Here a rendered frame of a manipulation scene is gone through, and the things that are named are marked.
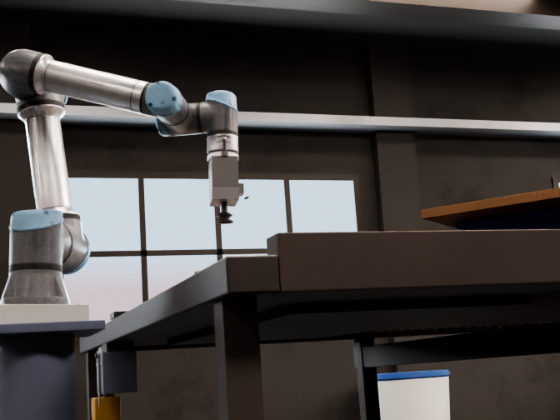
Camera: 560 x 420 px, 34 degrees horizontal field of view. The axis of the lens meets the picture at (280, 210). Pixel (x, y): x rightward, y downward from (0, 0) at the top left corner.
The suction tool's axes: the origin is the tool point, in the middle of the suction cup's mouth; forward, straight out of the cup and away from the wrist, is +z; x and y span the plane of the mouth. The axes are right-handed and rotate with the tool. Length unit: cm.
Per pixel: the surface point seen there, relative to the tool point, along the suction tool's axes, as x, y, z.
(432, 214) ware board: -38, -37, 6
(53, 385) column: 38, -7, 37
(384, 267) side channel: -19, -67, 21
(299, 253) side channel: -4, -69, 19
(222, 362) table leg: 7, -61, 35
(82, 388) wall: 50, 363, 28
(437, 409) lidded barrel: -162, 332, 49
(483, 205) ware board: -46, -44, 6
